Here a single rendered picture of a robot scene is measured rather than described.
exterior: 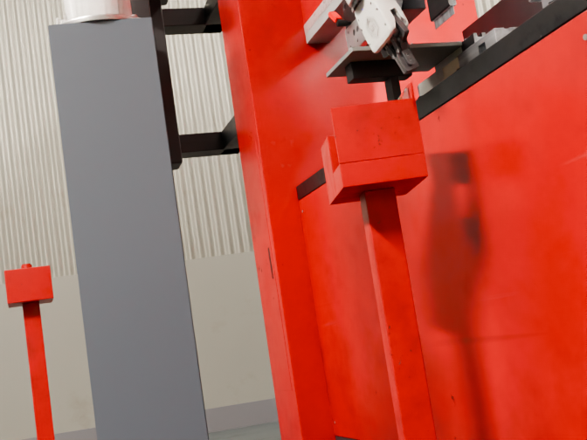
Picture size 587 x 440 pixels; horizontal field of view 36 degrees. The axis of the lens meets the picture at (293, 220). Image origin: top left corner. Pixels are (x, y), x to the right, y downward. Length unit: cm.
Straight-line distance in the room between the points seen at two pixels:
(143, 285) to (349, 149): 45
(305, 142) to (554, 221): 145
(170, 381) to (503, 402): 66
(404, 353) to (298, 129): 133
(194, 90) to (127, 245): 350
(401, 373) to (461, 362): 27
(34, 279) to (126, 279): 186
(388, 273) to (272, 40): 141
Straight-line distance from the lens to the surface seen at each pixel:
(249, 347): 481
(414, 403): 172
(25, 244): 486
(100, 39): 164
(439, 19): 222
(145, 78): 162
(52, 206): 487
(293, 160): 287
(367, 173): 166
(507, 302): 174
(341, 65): 207
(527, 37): 162
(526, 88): 162
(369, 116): 169
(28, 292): 339
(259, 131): 287
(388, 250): 172
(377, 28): 184
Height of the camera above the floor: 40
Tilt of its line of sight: 7 degrees up
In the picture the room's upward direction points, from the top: 9 degrees counter-clockwise
